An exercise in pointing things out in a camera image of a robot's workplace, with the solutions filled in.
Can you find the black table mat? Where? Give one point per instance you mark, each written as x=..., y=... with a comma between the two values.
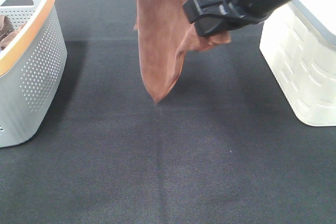
x=223, y=147

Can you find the grey basket with yellow rim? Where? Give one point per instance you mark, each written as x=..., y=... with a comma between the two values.
x=32, y=65

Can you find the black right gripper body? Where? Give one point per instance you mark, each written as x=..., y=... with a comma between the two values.
x=214, y=16

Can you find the brown towel with white tag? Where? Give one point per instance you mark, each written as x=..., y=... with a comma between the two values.
x=164, y=38

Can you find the white plastic basket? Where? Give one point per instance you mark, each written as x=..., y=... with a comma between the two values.
x=298, y=44

